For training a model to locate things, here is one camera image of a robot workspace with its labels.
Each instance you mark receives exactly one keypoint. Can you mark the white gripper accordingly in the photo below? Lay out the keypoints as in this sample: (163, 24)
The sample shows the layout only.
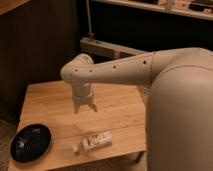
(84, 100)

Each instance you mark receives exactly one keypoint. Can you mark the clear plastic bottle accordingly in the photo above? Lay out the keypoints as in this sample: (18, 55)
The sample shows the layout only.
(93, 142)

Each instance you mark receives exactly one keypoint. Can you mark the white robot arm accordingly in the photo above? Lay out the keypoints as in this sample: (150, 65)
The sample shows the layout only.
(179, 109)

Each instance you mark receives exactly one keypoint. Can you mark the black ceramic bowl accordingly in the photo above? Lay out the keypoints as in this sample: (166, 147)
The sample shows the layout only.
(30, 143)

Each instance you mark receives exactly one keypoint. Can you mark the wooden table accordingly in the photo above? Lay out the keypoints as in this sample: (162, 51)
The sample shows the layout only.
(120, 111)

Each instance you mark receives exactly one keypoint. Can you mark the metal pole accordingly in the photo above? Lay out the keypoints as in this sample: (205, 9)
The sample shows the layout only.
(90, 32)

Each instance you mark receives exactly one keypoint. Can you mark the upper wooden shelf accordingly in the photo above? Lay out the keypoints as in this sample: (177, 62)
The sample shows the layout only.
(187, 8)

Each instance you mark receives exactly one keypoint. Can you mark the wooden shelf rail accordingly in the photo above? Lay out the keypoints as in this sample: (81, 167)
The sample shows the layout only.
(105, 49)

